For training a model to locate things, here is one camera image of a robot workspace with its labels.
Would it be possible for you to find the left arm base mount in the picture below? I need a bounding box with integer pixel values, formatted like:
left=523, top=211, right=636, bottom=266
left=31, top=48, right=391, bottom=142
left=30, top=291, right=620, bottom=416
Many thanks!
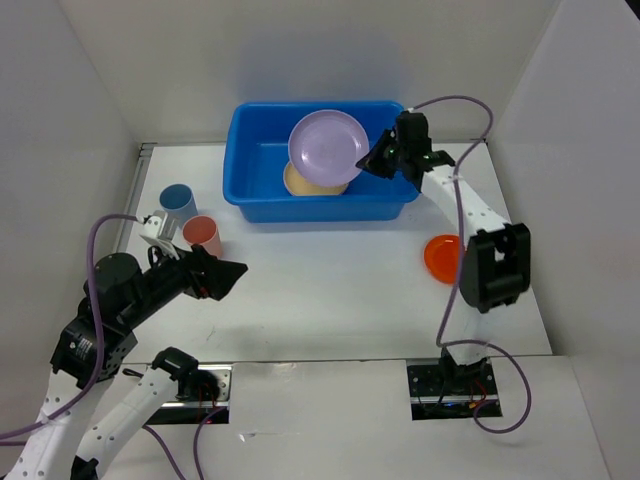
left=146, top=364, right=233, bottom=426

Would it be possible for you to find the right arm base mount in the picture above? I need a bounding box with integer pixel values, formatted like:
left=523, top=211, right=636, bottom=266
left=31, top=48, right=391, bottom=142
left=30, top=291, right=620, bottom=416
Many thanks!
left=406, top=359, right=502, bottom=421

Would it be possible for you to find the blue cup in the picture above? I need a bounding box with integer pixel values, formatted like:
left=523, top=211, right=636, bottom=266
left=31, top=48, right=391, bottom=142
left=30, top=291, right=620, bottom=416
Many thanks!
left=159, top=184, right=198, bottom=224

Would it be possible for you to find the purple plate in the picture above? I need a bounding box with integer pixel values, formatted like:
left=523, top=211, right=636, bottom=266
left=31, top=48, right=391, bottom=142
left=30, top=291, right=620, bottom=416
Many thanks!
left=288, top=109, right=369, bottom=187

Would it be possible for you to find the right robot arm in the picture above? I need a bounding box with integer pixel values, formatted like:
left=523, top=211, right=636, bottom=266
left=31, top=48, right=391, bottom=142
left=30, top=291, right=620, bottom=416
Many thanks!
left=357, top=111, right=531, bottom=395

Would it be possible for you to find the salmon pink cup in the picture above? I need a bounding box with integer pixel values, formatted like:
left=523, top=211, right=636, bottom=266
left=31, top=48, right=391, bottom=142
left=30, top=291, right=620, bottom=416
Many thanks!
left=182, top=215, right=223, bottom=258

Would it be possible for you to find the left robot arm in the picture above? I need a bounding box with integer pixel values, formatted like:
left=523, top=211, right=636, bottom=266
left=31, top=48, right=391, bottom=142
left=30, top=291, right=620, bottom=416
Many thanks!
left=6, top=246, right=248, bottom=479

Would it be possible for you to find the yellow plate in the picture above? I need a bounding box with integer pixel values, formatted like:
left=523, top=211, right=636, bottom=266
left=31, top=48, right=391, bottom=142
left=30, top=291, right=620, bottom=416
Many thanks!
left=283, top=162, right=349, bottom=196

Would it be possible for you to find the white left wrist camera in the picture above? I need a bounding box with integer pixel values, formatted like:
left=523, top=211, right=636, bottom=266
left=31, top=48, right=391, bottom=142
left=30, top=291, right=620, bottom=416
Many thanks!
left=140, top=210, right=179, bottom=260

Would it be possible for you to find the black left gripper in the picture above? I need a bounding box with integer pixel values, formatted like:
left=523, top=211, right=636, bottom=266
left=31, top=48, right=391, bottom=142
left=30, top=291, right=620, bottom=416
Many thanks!
left=125, top=235, right=249, bottom=326

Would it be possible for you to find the orange plate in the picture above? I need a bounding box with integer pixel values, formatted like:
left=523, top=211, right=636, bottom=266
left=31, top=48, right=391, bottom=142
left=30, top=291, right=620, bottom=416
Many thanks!
left=423, top=234, right=460, bottom=285

